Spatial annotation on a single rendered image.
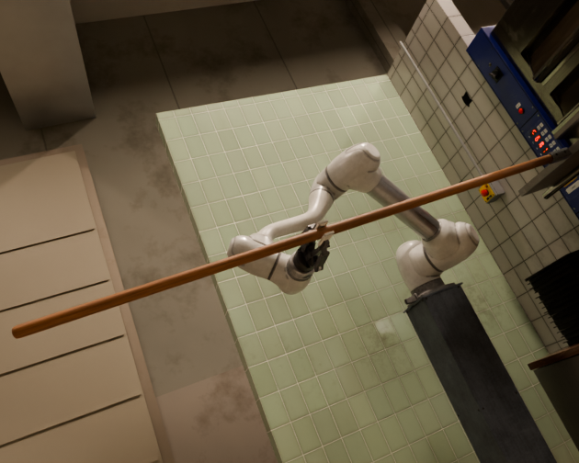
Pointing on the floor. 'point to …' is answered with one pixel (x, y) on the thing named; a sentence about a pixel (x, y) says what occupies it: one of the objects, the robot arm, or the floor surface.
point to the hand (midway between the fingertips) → (323, 232)
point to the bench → (573, 391)
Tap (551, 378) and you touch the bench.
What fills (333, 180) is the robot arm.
